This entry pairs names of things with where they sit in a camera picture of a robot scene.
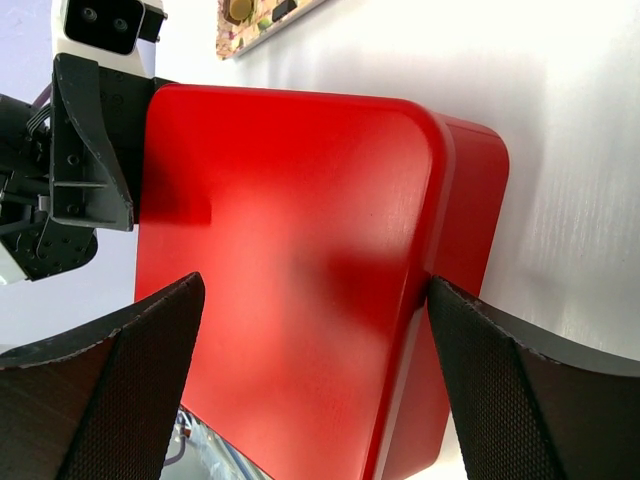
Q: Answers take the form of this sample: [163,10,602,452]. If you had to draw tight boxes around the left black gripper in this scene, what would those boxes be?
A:
[1,54,134,283]

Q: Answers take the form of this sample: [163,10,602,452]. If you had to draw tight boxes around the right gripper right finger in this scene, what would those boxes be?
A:
[426,277,639,479]

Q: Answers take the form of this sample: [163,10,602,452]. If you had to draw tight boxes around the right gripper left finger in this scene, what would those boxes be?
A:
[1,272,205,479]

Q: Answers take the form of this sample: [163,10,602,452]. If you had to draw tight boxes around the red tin lid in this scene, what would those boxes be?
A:
[136,84,452,479]

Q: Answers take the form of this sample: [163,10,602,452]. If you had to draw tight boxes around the red chocolate box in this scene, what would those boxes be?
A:
[372,114,509,479]

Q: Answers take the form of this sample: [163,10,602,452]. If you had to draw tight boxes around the floral tray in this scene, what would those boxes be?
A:
[216,0,324,60]

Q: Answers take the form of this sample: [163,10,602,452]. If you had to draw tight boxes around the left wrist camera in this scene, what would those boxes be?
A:
[50,0,168,78]

